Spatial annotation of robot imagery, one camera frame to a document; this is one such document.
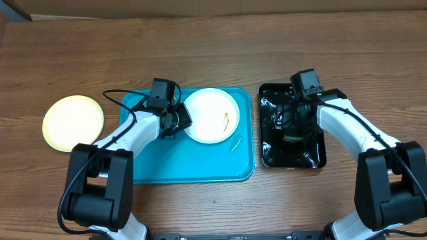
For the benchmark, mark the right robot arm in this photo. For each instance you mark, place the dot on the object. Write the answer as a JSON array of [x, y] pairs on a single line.
[[390, 188]]

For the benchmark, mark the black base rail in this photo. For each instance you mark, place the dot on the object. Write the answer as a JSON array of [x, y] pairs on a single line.
[[296, 235]]

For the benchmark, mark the yellow plate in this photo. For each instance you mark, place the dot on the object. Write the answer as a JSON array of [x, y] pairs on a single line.
[[72, 120]]

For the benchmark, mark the green yellow sponge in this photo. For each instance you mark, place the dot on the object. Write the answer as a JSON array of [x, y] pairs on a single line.
[[295, 138]]

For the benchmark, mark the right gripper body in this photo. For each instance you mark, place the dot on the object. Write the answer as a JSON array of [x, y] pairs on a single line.
[[296, 124]]

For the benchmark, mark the black water tray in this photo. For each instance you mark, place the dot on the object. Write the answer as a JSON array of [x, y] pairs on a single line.
[[310, 153]]

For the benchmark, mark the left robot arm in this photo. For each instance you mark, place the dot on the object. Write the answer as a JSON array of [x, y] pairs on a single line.
[[98, 194]]

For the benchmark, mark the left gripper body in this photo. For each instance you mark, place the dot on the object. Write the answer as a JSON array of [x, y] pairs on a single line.
[[181, 120]]

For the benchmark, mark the white plate with orange stain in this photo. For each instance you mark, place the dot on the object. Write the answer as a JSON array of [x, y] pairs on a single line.
[[214, 113]]

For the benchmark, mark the teal plastic tray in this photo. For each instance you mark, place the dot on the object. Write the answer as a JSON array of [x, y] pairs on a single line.
[[184, 160]]

